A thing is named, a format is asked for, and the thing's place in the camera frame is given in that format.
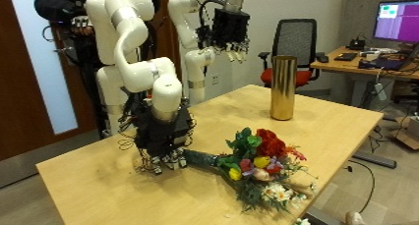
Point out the grey table foot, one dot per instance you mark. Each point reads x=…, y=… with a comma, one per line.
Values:
x=320, y=218
x=375, y=160

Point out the colourful artificial flower bouquet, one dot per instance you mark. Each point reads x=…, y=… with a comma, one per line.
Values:
x=270, y=146

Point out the wooden office desk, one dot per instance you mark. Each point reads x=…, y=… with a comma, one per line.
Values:
x=340, y=66

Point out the cardboard box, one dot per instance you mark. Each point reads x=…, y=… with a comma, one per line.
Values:
x=407, y=136

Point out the operator in black clothes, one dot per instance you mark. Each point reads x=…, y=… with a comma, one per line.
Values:
x=52, y=2

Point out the black mesh red seat chair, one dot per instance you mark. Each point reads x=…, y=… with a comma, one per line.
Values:
x=294, y=38

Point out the computer monitor purple screen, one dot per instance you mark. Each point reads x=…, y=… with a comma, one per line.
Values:
x=399, y=22

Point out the brown door with frosted glass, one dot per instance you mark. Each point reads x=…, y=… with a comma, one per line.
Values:
x=17, y=87

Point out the black keyboard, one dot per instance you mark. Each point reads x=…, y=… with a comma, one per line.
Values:
x=346, y=56

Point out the white wall outlet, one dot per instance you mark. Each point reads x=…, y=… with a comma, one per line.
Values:
x=215, y=80

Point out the operator tracking glove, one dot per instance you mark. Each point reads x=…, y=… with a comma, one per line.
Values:
x=81, y=23

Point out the tall gold cylinder vase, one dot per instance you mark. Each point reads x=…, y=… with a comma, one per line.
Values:
x=283, y=87

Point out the black desk phone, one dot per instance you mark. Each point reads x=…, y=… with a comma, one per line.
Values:
x=356, y=45

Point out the white power adapter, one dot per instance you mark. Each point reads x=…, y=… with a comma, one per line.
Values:
x=380, y=91

